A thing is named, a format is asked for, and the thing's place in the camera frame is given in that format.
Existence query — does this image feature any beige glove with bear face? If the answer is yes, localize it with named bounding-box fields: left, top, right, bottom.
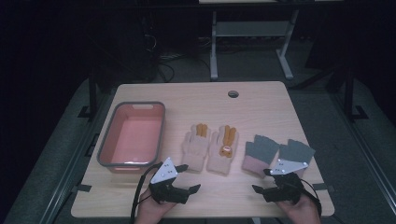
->
left=206, top=124, right=239, bottom=175

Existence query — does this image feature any grey metal rail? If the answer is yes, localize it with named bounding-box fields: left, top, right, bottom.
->
left=330, top=92, right=396, bottom=206
left=40, top=92, right=116, bottom=224

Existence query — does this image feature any person's left hand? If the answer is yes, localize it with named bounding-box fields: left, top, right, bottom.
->
left=134, top=189, right=177, bottom=224

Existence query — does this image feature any grey pink fingerless glove with label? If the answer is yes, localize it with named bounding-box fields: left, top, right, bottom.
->
left=275, top=138, right=316, bottom=181

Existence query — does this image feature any bundle of floor cables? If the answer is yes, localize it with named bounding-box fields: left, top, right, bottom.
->
left=152, top=34, right=213, bottom=83

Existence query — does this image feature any grey metal desk frame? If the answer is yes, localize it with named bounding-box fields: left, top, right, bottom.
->
left=209, top=8, right=300, bottom=81

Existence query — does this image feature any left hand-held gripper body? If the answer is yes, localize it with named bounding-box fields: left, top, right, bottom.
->
left=148, top=157, right=191, bottom=204

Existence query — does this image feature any grey and pink fingerless glove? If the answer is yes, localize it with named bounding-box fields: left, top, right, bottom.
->
left=242, top=133, right=280, bottom=179

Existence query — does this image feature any pink basin with grey rim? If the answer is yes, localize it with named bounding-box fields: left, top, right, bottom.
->
left=96, top=101, right=166, bottom=175

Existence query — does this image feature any beige glove with orange fingers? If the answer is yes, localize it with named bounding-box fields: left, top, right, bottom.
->
left=181, top=123, right=212, bottom=173

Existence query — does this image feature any black metal stand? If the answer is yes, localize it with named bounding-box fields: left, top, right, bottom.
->
left=342, top=66, right=370, bottom=122
left=78, top=69, right=101, bottom=120

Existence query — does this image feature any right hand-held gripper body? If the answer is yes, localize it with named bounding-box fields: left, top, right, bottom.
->
left=262, top=159, right=309, bottom=204

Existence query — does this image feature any person's right hand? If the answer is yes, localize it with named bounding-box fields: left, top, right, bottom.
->
left=276, top=194, right=321, bottom=224

